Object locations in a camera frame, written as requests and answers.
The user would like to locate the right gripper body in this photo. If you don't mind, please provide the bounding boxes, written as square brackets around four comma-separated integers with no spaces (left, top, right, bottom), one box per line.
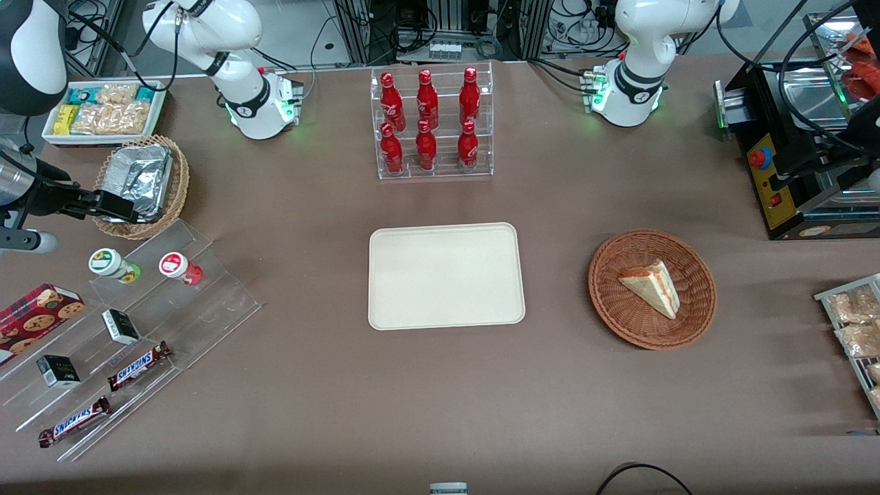
[26,161,98,221]

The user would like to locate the aluminium foil tray stack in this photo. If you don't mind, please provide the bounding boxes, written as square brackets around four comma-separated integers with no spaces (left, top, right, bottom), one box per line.
[94,144,174,225]

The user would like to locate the cream plastic tray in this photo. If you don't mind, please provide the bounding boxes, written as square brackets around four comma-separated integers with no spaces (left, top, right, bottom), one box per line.
[368,222,527,331]

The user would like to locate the tray of bagged snacks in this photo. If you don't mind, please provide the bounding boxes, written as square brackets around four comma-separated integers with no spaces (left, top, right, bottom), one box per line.
[814,274,880,421]

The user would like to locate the light wicker basket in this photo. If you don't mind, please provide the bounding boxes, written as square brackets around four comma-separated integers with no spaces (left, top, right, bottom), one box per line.
[91,135,190,241]

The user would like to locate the large clear cracker bag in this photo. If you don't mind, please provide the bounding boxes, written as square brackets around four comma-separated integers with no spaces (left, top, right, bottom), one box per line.
[71,101,151,136]

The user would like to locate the white plastic snack bin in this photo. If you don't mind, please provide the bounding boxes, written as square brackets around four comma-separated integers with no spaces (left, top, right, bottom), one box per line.
[41,80,168,147]

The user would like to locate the small clear cracker bag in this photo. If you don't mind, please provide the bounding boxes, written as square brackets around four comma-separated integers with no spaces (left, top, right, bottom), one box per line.
[96,84,139,106]

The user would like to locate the small black box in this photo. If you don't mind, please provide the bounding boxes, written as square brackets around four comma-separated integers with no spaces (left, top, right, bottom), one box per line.
[102,309,141,346]
[36,355,81,389]

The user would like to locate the red plaid cookie box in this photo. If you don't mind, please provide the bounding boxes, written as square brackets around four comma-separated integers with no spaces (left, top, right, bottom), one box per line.
[0,283,86,366]

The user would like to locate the clear acrylic stepped shelf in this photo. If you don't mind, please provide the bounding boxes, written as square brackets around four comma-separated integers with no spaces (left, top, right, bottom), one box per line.
[0,219,263,463]

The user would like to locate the snickers chocolate bar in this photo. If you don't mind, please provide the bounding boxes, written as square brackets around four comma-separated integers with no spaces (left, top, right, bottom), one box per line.
[38,397,111,449]
[107,342,173,393]

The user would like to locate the red cola bottle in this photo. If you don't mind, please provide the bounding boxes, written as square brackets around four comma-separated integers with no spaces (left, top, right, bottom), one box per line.
[457,120,479,172]
[459,67,481,127]
[417,69,439,130]
[380,122,404,175]
[415,120,437,172]
[380,72,406,132]

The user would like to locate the clear acrylic bottle rack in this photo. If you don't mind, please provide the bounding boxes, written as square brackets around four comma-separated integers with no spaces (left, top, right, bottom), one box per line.
[370,60,494,181]

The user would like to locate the brown wicker basket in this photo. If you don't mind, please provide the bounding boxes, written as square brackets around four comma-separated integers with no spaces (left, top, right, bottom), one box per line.
[588,229,718,351]

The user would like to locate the wrapped triangle sandwich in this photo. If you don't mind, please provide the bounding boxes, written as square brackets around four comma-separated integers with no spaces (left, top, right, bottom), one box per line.
[617,259,681,320]

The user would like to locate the black sealing machine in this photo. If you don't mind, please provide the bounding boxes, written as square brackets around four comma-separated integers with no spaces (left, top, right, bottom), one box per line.
[714,58,880,241]

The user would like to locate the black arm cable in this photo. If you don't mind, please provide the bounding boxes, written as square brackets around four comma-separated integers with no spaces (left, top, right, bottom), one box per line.
[65,7,182,94]

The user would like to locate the black table cable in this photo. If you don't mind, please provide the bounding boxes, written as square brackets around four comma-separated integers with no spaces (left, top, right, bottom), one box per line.
[595,463,695,495]

